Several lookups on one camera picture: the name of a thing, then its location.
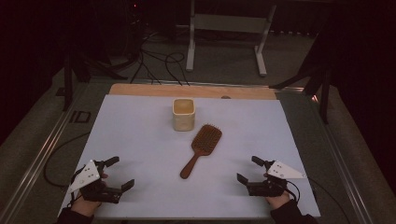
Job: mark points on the white metal stand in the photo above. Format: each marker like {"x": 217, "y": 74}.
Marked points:
{"x": 229, "y": 23}

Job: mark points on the brown wooden paddle hairbrush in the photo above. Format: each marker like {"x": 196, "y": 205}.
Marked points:
{"x": 206, "y": 140}

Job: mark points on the metal floor rail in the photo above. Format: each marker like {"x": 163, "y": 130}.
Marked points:
{"x": 40, "y": 155}
{"x": 342, "y": 168}

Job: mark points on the person's right hand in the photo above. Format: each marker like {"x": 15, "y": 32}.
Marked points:
{"x": 278, "y": 201}

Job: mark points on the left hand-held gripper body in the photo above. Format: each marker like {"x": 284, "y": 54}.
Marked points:
{"x": 85, "y": 176}

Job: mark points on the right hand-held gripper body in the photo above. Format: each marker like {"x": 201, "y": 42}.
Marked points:
{"x": 281, "y": 171}

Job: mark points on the black stand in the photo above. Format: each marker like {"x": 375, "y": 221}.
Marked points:
{"x": 324, "y": 93}
{"x": 67, "y": 81}

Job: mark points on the person's left hand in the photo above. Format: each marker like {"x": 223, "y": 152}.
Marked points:
{"x": 84, "y": 207}

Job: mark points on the cream square cup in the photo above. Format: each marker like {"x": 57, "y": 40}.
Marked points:
{"x": 183, "y": 119}

